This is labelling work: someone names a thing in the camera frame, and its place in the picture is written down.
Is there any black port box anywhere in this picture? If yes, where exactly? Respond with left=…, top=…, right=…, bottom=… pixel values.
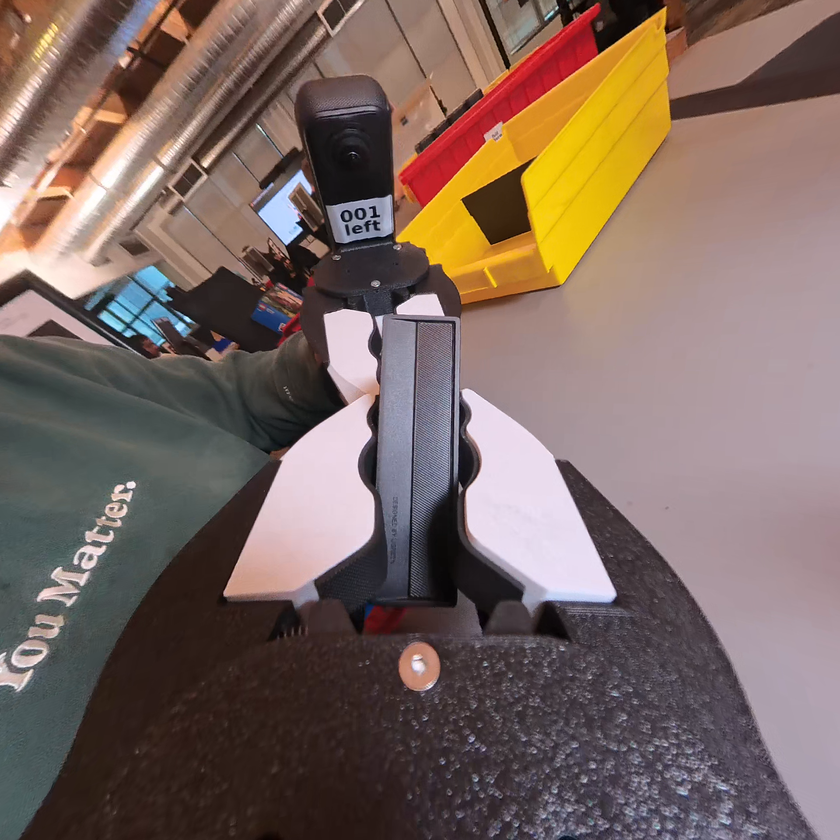
left=373, top=314, right=462, bottom=609

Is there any silver ventilation duct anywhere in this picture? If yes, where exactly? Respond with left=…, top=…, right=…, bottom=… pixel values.
left=0, top=0, right=155, bottom=188
left=29, top=0, right=371, bottom=266

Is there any red plastic bin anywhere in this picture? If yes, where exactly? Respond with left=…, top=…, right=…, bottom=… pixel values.
left=398, top=3, right=602, bottom=209

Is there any black framed white board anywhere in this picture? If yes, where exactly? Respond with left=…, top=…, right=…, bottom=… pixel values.
left=0, top=268, right=135, bottom=358

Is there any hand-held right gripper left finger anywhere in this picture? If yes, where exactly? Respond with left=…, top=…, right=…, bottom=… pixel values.
left=223, top=392, right=382, bottom=613

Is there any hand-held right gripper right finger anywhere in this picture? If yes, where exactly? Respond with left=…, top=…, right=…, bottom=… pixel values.
left=456, top=387, right=619, bottom=616

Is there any person's green sweatshirt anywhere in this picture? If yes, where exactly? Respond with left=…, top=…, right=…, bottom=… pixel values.
left=0, top=367, right=284, bottom=840

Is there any person's left forearm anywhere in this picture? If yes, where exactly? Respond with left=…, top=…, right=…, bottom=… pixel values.
left=0, top=330, right=345, bottom=455

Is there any yellow plastic bin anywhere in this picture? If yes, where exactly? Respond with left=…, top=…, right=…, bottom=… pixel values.
left=395, top=7, right=673, bottom=305

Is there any wall monitor screen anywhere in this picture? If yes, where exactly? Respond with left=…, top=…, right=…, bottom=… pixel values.
left=251, top=168, right=317, bottom=248

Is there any blue colourful box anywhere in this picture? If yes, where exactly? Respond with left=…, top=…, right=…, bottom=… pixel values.
left=251, top=283, right=311, bottom=337

